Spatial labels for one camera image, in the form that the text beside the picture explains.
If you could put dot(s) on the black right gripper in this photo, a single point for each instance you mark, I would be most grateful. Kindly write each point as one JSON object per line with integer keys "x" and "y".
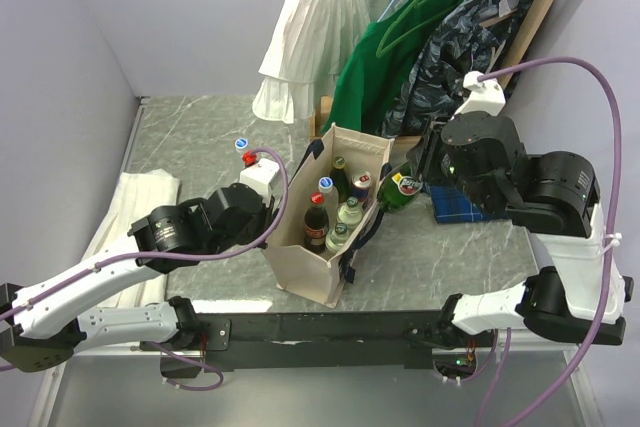
{"x": 424, "y": 161}

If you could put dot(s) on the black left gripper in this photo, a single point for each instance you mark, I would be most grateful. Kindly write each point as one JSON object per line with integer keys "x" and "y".
{"x": 266, "y": 221}

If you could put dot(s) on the dark cola bottle red cap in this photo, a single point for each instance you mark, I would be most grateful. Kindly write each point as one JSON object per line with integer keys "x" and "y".
{"x": 316, "y": 224}

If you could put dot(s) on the green beer bottle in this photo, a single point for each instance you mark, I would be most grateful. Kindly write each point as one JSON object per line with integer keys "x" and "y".
{"x": 398, "y": 189}

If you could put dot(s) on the clear water bottle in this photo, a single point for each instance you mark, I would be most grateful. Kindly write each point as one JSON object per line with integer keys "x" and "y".
{"x": 241, "y": 146}
{"x": 330, "y": 193}

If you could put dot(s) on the beige canvas tote bag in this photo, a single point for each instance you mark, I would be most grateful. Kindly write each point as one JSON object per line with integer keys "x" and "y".
{"x": 297, "y": 250}

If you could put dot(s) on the clear Chang soda bottle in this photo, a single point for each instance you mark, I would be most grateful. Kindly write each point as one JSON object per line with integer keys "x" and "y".
{"x": 350, "y": 213}
{"x": 337, "y": 238}

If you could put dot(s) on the green gold-capped glass bottle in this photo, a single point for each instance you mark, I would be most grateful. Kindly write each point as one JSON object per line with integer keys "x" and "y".
{"x": 340, "y": 178}

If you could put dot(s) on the red bull can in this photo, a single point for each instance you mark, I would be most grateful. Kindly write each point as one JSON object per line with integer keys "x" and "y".
{"x": 361, "y": 183}

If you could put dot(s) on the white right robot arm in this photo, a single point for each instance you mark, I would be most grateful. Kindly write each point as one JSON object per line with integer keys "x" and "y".
{"x": 554, "y": 196}

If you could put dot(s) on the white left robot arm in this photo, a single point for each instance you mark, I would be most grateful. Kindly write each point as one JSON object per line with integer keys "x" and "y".
{"x": 51, "y": 321}

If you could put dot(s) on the blue plaid shirt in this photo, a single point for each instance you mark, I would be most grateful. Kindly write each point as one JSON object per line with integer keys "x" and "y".
{"x": 451, "y": 207}

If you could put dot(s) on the folded white cloth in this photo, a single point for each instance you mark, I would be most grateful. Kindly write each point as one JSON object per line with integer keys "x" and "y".
{"x": 135, "y": 196}

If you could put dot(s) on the dark patterned garment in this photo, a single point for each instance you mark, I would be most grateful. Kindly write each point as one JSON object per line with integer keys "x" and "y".
{"x": 475, "y": 36}

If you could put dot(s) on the green garment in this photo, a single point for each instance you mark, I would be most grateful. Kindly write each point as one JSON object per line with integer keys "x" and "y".
{"x": 367, "y": 85}

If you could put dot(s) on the green hanger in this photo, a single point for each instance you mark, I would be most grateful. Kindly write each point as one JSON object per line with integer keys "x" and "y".
{"x": 416, "y": 16}

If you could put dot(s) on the white pleated skirt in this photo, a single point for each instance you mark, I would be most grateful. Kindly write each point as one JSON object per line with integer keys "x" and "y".
{"x": 311, "y": 44}

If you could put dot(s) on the wooden clothes rack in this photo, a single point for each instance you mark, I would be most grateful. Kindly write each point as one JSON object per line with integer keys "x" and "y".
{"x": 526, "y": 34}

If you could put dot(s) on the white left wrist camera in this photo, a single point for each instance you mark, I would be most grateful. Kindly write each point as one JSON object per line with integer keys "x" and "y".
{"x": 259, "y": 174}

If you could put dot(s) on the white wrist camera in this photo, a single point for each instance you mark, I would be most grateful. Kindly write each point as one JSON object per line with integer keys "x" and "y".
{"x": 485, "y": 96}
{"x": 259, "y": 174}

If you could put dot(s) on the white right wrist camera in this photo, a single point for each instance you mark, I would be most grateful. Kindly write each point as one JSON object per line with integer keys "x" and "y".
{"x": 485, "y": 96}

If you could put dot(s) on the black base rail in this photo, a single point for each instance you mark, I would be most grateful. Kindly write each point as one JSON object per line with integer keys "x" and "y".
{"x": 232, "y": 341}

